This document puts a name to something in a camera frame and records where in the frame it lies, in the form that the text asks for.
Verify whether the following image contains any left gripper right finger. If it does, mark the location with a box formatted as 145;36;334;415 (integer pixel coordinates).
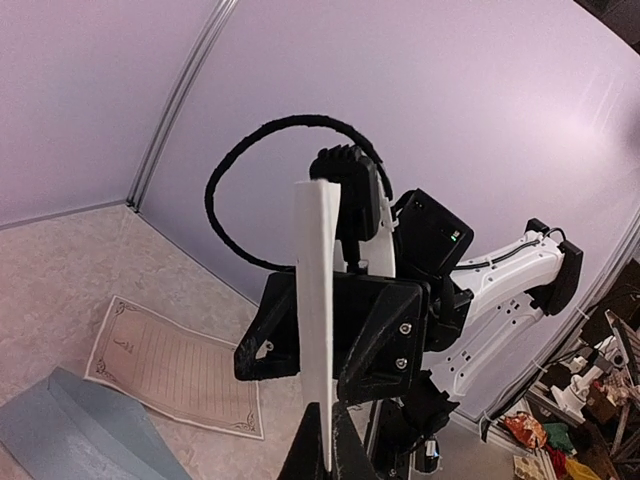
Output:
331;402;375;480

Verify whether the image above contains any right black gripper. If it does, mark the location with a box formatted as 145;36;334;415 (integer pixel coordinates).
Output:
234;272;470;406

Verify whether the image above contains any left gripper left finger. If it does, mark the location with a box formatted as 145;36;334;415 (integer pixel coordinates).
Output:
282;402;328;480

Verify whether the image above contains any beige lined letter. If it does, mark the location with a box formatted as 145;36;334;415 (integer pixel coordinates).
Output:
84;296;265;440
294;179;341;471

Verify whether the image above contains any teal paper envelope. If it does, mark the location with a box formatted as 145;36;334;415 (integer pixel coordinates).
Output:
1;367;190;479

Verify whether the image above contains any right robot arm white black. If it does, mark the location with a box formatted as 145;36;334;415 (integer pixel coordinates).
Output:
234;181;583;479

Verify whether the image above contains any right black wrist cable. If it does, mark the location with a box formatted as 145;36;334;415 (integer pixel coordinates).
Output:
203;113;396;274

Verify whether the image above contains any right aluminium frame post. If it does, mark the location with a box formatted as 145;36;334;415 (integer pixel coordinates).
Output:
126;0;238;212

